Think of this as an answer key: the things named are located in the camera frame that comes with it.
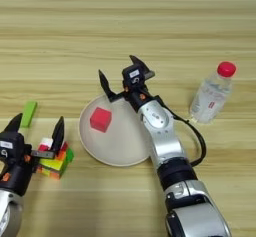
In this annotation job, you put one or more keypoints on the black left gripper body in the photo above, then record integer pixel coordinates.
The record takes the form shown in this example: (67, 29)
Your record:
(16, 176)

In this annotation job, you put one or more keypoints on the clear bottle with red cap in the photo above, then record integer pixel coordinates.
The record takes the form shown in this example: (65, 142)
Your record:
(211, 96)

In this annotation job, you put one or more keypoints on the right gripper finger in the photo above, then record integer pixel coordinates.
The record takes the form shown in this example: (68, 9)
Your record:
(106, 85)
(140, 62)

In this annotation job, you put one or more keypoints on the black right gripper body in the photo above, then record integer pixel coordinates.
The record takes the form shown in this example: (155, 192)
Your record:
(140, 96)

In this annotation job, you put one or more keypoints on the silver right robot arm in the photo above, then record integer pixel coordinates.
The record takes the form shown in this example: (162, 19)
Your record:
(161, 137)

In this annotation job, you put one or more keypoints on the right gripper labelled black box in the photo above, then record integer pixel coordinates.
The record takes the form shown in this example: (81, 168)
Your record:
(134, 74)

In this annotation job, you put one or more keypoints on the green rectangular block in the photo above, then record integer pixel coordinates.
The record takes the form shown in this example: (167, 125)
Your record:
(28, 114)

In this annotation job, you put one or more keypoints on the left gripper labelled black box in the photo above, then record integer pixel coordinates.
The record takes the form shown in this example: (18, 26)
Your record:
(9, 144)

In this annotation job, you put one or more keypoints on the round beige plate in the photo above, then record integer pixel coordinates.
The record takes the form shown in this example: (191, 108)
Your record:
(116, 146)

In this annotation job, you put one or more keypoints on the multicoloured puzzle cube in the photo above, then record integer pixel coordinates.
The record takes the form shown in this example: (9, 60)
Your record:
(55, 165)

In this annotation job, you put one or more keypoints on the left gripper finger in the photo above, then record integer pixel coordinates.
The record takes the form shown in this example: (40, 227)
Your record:
(14, 123)
(58, 135)

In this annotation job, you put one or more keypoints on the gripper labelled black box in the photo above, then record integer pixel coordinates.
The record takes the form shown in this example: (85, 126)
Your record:
(134, 74)
(9, 144)

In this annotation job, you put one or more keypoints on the red cube block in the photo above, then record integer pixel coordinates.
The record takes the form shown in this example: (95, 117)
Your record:
(100, 119)

